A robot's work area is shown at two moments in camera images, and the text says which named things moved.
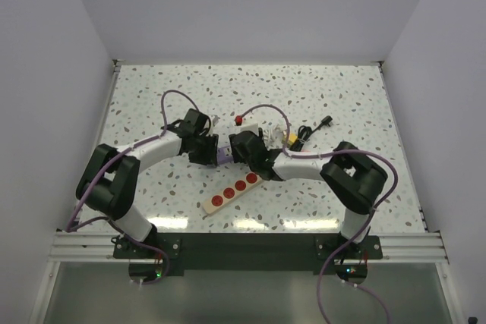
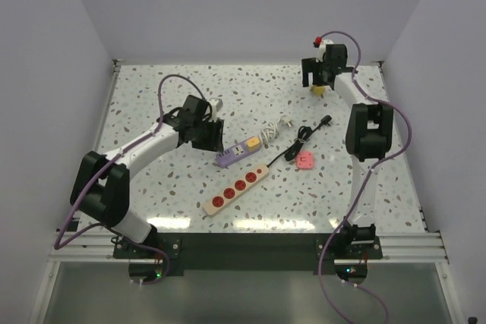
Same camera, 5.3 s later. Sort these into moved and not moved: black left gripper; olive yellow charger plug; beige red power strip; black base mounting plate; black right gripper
Moved: black left gripper; black right gripper; olive yellow charger plug
Not moved: beige red power strip; black base mounting plate
